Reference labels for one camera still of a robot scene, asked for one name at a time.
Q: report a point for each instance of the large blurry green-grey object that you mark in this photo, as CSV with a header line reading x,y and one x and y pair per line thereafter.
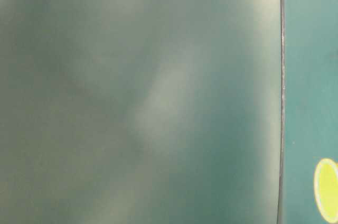
x,y
140,111

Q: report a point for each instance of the yellow-green round object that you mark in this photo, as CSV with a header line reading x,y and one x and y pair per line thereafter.
x,y
325,189

